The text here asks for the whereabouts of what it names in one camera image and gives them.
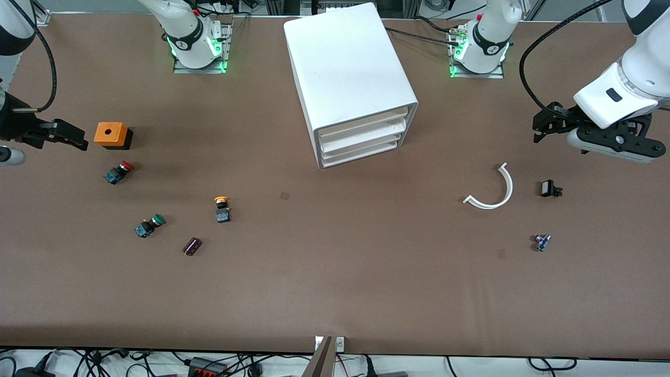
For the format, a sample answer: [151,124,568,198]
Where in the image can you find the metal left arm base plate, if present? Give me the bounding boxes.
[448,24,506,80]

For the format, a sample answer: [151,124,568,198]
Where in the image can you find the brown wooden post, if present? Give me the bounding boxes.
[302,337,336,377]

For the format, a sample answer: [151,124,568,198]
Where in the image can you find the looped black floor cable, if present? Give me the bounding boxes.
[527,357,578,372]

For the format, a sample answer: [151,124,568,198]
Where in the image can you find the black power strip red switches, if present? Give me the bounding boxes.
[188,357,229,377]

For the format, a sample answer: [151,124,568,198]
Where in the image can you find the white curved plastic strip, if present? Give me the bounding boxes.
[463,162,514,210]

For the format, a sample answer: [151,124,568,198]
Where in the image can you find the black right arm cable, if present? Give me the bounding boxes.
[9,0,58,114]

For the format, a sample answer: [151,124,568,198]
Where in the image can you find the thick black power cable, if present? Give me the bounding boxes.
[385,26,462,48]

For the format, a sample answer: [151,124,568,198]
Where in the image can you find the thin black cable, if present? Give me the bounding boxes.
[412,16,462,35]

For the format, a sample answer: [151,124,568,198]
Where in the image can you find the white drawer cabinet shell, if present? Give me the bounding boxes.
[283,2,419,170]

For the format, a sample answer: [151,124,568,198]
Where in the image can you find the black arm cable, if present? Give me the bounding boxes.
[9,0,58,114]
[519,0,614,114]

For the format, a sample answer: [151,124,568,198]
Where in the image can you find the red push button switch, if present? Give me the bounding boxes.
[103,161,134,185]

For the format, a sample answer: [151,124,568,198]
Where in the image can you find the black plug with cable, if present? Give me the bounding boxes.
[13,350,57,377]

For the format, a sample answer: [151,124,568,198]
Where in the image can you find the white cabinet drawer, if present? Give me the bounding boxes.
[321,141,401,168]
[320,134,404,160]
[319,119,407,151]
[317,107,409,139]

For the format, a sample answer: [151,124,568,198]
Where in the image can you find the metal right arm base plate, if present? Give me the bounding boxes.
[172,21,232,74]

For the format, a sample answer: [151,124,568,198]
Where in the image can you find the green push button switch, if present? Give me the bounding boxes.
[135,214,166,239]

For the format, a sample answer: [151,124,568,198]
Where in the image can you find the orange box with hole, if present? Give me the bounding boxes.
[94,122,133,151]

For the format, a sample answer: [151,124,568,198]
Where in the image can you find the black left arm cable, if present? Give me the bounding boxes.
[519,0,614,114]

